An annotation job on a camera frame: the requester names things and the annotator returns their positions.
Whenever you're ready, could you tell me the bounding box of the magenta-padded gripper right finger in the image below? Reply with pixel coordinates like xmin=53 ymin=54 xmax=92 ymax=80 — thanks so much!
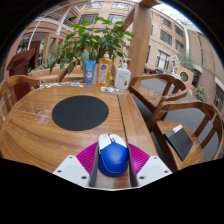
xmin=127 ymin=142 xmax=173 ymax=188

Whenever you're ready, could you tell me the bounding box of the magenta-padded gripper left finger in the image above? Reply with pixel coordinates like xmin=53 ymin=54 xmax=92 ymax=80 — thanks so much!
xmin=52 ymin=141 xmax=100 ymax=189

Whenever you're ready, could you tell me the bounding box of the blue and white computer mouse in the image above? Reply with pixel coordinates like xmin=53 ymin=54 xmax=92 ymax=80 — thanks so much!
xmin=97 ymin=133 xmax=130 ymax=178

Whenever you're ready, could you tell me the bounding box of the black round mouse pad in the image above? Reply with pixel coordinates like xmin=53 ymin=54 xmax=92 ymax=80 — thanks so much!
xmin=51 ymin=95 xmax=110 ymax=132

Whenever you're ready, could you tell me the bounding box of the black notebook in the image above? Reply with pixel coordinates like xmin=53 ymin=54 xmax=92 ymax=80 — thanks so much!
xmin=164 ymin=124 xmax=194 ymax=162

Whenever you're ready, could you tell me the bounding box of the wooden armchair with notebook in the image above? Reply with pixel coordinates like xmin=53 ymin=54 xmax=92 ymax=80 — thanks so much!
xmin=146 ymin=99 xmax=224 ymax=173

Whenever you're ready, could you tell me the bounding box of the clear plastic packet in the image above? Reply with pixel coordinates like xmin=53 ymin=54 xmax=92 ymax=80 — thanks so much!
xmin=99 ymin=86 xmax=128 ymax=95

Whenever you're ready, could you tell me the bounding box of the bunch of keys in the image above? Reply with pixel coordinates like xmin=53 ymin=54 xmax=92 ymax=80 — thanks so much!
xmin=34 ymin=83 xmax=51 ymax=90

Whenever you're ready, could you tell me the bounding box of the white pump dispenser bottle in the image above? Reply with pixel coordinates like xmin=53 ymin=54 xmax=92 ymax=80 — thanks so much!
xmin=114 ymin=57 xmax=132 ymax=91

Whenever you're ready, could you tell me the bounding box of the blue squeeze tube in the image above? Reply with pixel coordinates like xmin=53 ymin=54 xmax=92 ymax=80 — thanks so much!
xmin=83 ymin=59 xmax=97 ymax=87

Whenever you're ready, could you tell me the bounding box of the long wooden planter box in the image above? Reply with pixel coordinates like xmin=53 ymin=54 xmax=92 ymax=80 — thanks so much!
xmin=28 ymin=66 xmax=84 ymax=84

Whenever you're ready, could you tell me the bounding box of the yellow dish soap bottle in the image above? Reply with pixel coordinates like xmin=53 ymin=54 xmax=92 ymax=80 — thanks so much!
xmin=96 ymin=51 xmax=114 ymax=88

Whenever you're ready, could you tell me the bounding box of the wooden armchair with red book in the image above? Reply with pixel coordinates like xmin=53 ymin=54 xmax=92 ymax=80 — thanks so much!
xmin=0 ymin=74 xmax=41 ymax=128

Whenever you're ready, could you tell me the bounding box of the white stone statue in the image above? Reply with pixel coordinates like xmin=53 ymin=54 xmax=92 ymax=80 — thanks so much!
xmin=169 ymin=55 xmax=182 ymax=75

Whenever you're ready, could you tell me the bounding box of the dark red wooden lectern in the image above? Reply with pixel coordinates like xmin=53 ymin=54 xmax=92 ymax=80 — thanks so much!
xmin=5 ymin=48 xmax=37 ymax=103

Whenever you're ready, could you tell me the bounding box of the wooden pillar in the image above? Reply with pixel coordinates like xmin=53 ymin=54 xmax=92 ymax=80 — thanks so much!
xmin=126 ymin=3 xmax=153 ymax=81

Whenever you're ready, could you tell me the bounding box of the green potted plant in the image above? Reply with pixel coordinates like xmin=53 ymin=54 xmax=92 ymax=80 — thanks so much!
xmin=49 ymin=15 xmax=135 ymax=84

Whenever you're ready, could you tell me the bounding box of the dark bust sculpture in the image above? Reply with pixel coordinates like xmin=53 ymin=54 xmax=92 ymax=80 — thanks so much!
xmin=16 ymin=34 xmax=31 ymax=54

